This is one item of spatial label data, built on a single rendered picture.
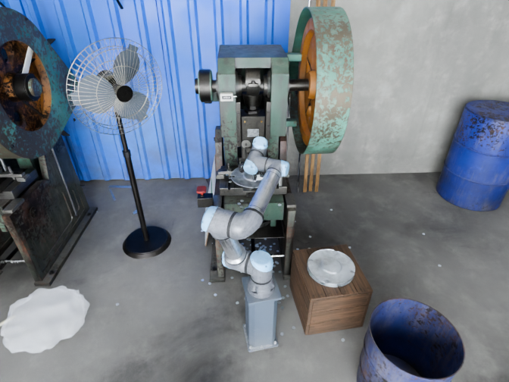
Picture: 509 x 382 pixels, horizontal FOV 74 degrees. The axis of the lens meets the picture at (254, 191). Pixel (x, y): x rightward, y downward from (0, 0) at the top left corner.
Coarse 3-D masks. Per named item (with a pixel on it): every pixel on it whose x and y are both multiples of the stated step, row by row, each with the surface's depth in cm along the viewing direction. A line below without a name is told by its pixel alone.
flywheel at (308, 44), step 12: (312, 24) 186; (312, 36) 202; (312, 48) 203; (312, 60) 204; (300, 72) 227; (312, 72) 196; (312, 84) 195; (300, 96) 232; (312, 96) 200; (300, 108) 231; (312, 108) 207; (300, 120) 229; (312, 120) 208
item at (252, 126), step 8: (248, 112) 205; (256, 112) 206; (264, 112) 208; (248, 120) 204; (256, 120) 204; (264, 120) 204; (248, 128) 207; (256, 128) 207; (264, 128) 207; (248, 136) 210; (256, 136) 210; (264, 136) 211; (248, 144) 211; (248, 152) 212
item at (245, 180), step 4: (236, 168) 228; (232, 172) 223; (236, 172) 224; (240, 172) 224; (244, 172) 224; (236, 176) 220; (240, 176) 220; (244, 176) 219; (248, 176) 219; (252, 176) 219; (260, 176) 219; (236, 180) 216; (240, 180) 216; (244, 180) 216; (248, 180) 216; (252, 180) 215; (260, 180) 216; (240, 184) 212; (244, 184) 212; (248, 184) 212; (252, 184) 212; (256, 184) 212
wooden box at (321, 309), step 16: (304, 256) 220; (352, 256) 220; (304, 272) 209; (304, 288) 203; (320, 288) 199; (336, 288) 199; (352, 288) 199; (368, 288) 199; (304, 304) 206; (320, 304) 196; (336, 304) 199; (352, 304) 202; (368, 304) 205; (304, 320) 209; (320, 320) 205; (336, 320) 208; (352, 320) 211
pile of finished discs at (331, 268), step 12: (324, 252) 219; (336, 252) 221; (312, 264) 211; (324, 264) 210; (336, 264) 210; (348, 264) 211; (312, 276) 204; (324, 276) 203; (336, 276) 203; (348, 276) 203
